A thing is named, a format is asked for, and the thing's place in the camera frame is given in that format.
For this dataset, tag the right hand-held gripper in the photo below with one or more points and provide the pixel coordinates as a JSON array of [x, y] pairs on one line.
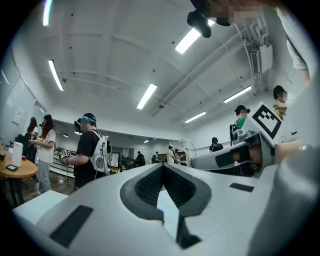
[[267, 120]]

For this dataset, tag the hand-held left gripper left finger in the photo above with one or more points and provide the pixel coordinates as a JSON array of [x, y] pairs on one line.
[[87, 212]]

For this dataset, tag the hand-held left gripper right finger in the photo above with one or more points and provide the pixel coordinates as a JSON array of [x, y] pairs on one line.
[[225, 212]]

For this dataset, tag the person's right forearm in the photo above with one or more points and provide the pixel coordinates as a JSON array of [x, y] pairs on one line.
[[287, 152]]

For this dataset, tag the person's right hand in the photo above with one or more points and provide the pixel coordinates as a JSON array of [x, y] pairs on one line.
[[256, 158]]

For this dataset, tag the white ceiling light bar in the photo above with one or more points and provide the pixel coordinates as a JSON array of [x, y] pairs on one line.
[[147, 96], [187, 41], [195, 117], [47, 12], [56, 75], [237, 94]]

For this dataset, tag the round wooden table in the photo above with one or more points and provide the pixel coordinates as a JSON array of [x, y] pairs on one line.
[[22, 171]]

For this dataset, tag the small black framed tablet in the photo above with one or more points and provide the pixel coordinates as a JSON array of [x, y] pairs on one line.
[[11, 168]]

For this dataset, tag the white cylinder on table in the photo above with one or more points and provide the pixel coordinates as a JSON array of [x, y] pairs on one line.
[[17, 155]]

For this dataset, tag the yellow soft item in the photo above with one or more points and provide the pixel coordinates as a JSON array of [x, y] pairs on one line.
[[280, 111]]

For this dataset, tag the white air conditioner unit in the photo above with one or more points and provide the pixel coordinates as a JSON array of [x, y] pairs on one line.
[[265, 56]]

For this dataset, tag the white ceiling pipes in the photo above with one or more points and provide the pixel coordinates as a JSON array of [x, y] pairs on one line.
[[252, 27]]

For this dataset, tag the person's head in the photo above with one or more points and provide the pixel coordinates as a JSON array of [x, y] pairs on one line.
[[237, 12]]

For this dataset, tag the person's light grey shirt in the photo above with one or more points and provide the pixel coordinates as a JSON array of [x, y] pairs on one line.
[[295, 37]]

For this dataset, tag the black head-worn camera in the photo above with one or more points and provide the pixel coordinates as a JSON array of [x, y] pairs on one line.
[[200, 23]]

